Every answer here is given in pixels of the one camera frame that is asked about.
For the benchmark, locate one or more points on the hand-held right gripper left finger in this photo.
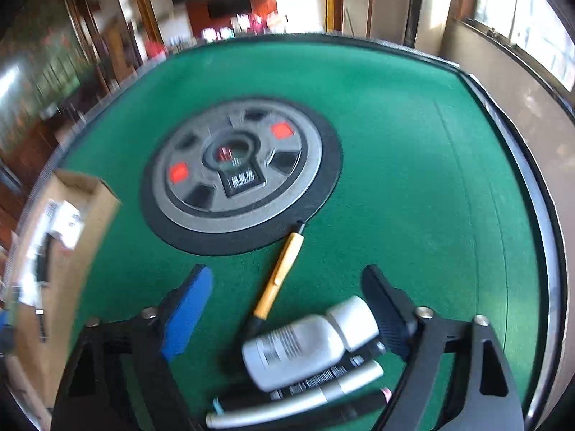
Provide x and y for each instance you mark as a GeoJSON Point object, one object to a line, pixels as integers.
{"type": "Point", "coordinates": [188, 314]}

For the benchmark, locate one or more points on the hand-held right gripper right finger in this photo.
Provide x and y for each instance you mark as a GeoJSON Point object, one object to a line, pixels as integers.
{"type": "Point", "coordinates": [386, 314]}

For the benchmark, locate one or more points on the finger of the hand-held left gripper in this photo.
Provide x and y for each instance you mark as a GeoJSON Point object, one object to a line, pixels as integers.
{"type": "Point", "coordinates": [4, 332]}

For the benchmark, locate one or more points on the long black marker grey cap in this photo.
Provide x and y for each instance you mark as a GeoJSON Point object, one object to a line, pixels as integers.
{"type": "Point", "coordinates": [43, 278]}

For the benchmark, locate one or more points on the black marker teal cap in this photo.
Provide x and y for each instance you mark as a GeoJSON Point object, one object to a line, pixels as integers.
{"type": "Point", "coordinates": [328, 373]}

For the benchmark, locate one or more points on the large white bottle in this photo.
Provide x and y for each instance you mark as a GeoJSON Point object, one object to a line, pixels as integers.
{"type": "Point", "coordinates": [296, 350]}

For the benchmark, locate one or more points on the yellow pen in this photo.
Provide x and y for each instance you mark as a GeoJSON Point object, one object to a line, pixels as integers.
{"type": "Point", "coordinates": [280, 274]}

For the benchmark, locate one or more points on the white marker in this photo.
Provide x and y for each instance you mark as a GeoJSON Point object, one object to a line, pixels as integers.
{"type": "Point", "coordinates": [305, 395]}

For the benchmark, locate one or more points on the black marker pink cap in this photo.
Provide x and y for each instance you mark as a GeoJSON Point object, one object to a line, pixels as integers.
{"type": "Point", "coordinates": [323, 413]}

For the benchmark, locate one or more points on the long cardboard box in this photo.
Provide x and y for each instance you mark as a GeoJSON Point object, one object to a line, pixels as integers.
{"type": "Point", "coordinates": [96, 238]}

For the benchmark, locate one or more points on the white power adapter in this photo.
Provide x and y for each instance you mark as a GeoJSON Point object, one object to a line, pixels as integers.
{"type": "Point", "coordinates": [65, 222]}

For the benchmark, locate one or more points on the round table control panel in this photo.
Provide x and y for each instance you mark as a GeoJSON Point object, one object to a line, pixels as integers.
{"type": "Point", "coordinates": [296, 166]}

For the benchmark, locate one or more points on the red bag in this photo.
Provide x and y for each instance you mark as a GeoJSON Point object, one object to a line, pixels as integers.
{"type": "Point", "coordinates": [155, 49]}

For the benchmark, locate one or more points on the large window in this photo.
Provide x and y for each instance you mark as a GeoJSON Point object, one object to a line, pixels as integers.
{"type": "Point", "coordinates": [525, 13]}

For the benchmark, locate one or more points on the floral wall painting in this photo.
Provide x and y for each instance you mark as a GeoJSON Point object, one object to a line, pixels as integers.
{"type": "Point", "coordinates": [40, 54]}

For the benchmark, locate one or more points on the small black wall panel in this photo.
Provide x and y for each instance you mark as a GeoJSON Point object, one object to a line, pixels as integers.
{"type": "Point", "coordinates": [227, 7]}

